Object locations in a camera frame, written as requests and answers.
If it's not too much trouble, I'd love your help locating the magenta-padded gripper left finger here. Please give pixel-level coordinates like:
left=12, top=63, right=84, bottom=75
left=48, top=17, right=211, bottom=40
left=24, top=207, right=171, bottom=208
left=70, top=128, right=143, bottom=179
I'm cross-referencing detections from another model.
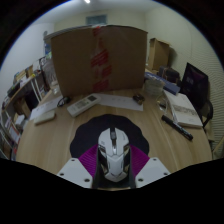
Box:
left=56, top=143, right=100, bottom=189

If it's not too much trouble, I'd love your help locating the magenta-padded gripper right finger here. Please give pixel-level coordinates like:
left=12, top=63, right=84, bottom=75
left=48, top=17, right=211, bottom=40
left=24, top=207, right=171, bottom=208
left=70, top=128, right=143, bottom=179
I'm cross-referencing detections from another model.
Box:
left=128, top=144, right=172, bottom=189

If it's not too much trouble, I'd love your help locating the white and grey computer mouse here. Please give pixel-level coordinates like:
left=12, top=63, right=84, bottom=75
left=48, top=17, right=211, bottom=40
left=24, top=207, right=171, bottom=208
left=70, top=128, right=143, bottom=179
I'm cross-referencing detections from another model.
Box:
left=97, top=127, right=132, bottom=183

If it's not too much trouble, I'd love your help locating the black mouse pad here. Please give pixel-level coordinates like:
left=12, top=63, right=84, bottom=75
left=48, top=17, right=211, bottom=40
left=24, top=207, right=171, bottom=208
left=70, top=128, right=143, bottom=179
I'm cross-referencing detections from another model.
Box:
left=69, top=113, right=150, bottom=159

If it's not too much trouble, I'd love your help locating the black marker pen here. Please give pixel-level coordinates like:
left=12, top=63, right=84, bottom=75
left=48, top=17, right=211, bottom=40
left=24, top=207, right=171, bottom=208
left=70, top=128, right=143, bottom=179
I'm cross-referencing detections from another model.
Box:
left=161, top=114, right=194, bottom=142

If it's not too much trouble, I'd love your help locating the slim white remote control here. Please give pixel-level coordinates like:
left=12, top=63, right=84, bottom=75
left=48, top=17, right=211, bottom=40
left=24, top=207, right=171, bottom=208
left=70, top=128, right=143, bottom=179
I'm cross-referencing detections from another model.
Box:
left=33, top=109, right=57, bottom=126

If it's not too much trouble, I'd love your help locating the white remote with display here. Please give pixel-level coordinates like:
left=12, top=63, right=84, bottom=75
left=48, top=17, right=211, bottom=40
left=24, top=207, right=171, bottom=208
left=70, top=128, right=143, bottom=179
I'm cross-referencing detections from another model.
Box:
left=66, top=94, right=102, bottom=118

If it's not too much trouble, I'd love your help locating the white notebook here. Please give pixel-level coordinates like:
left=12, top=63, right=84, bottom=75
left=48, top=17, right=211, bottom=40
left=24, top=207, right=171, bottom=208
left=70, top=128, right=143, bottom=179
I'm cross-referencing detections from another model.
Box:
left=165, top=89, right=204, bottom=129

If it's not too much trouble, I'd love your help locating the white shelf unit with books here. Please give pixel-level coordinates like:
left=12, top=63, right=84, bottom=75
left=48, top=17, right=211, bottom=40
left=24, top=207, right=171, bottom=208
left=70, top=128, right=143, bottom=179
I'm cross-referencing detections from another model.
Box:
left=0, top=109, right=26, bottom=160

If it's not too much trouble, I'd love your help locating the clear plastic jar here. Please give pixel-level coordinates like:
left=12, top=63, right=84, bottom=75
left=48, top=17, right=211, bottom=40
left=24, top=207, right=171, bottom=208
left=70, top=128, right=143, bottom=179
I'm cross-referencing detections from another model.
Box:
left=49, top=79, right=63, bottom=96

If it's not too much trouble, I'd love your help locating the blue flat box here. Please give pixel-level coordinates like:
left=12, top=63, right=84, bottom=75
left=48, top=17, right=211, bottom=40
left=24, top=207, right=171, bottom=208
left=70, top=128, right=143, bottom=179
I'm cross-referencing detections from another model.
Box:
left=144, top=71, right=181, bottom=96

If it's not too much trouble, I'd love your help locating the black bag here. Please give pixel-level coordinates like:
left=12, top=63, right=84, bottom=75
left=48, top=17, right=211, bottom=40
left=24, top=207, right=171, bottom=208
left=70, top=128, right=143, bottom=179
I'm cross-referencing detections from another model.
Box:
left=180, top=62, right=210, bottom=109

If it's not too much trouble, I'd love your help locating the cluttered wooden side desk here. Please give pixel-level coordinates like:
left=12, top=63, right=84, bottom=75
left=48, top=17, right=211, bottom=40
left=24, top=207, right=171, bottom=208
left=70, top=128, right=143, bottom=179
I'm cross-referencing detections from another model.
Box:
left=3, top=59, right=46, bottom=111

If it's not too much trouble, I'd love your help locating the large brown cardboard box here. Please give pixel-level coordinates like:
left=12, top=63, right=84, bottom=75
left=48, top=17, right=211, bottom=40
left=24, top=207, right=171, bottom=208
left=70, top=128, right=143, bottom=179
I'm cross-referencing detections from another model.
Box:
left=49, top=24, right=149, bottom=99

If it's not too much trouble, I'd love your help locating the open brown cardboard box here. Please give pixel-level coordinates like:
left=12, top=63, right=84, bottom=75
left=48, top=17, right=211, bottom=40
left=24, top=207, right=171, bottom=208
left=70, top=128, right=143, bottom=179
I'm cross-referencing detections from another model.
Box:
left=146, top=37, right=171, bottom=71

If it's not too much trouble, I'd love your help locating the grey door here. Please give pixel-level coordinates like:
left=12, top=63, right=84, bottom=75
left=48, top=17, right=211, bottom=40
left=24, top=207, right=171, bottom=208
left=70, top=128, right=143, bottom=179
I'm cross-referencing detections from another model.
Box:
left=85, top=13, right=108, bottom=27

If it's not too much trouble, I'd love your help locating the black coiled cable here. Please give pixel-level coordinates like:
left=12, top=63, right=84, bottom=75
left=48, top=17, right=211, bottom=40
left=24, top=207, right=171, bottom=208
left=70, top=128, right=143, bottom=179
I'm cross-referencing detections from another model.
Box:
left=56, top=95, right=72, bottom=108

